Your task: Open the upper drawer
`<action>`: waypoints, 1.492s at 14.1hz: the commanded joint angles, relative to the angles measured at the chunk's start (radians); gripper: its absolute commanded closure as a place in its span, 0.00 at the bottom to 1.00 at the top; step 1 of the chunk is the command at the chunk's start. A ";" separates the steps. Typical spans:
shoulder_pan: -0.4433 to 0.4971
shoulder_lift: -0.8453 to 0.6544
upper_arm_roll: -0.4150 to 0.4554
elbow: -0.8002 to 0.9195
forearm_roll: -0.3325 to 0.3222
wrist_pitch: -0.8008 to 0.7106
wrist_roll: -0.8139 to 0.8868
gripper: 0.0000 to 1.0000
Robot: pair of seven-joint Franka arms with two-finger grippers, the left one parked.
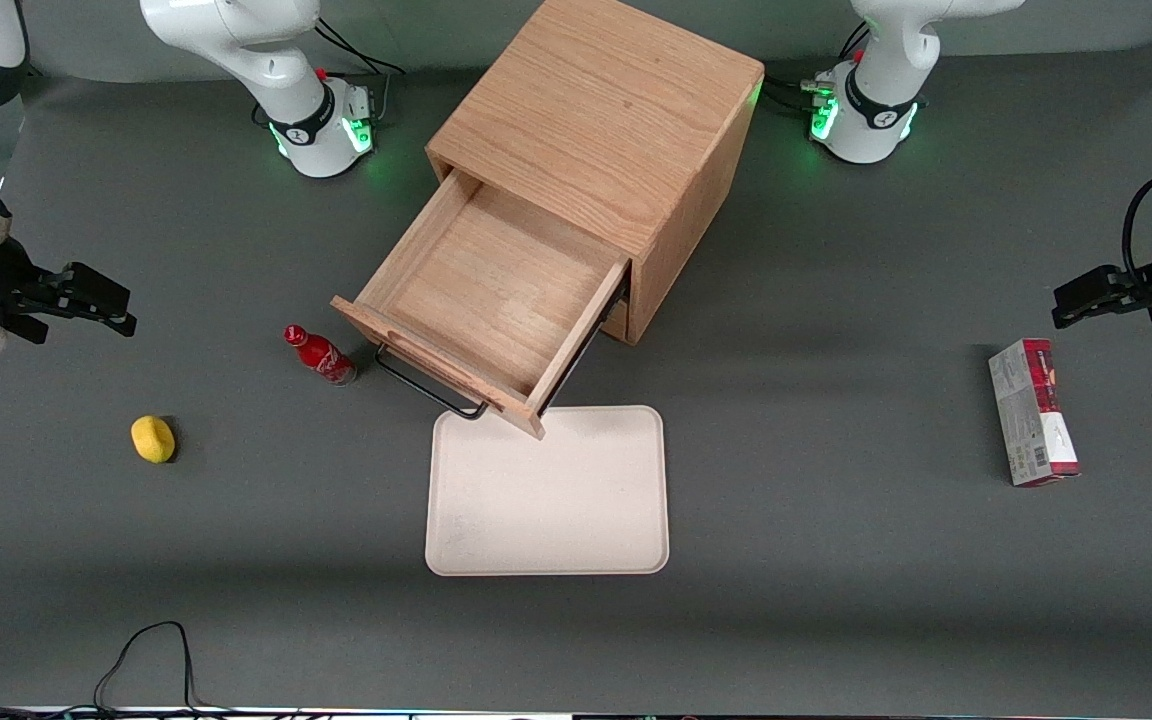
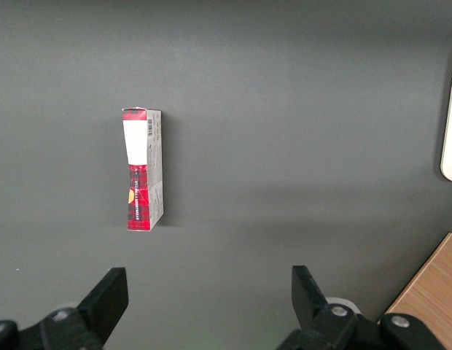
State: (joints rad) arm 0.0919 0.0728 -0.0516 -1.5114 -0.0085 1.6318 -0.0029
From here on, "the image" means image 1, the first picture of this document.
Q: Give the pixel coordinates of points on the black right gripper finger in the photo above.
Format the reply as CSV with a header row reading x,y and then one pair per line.
x,y
86,300

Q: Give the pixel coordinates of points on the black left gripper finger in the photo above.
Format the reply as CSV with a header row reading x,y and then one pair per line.
x,y
1096,298

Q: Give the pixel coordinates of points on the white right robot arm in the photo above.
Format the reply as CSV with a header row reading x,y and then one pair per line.
x,y
276,70

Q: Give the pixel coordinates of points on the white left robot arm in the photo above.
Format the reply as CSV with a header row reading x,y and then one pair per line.
x,y
876,110

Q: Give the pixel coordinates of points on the wooden drawer cabinet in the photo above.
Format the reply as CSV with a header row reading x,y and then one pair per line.
x,y
616,120

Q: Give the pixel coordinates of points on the red plaid cardboard box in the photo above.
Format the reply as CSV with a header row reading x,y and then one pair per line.
x,y
1031,420

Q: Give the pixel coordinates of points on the yellow lemon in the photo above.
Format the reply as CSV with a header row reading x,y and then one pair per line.
x,y
153,439

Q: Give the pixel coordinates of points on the red cola bottle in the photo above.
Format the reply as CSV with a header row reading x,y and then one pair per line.
x,y
321,355

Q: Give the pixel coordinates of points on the beige plastic tray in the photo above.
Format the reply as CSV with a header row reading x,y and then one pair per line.
x,y
566,500

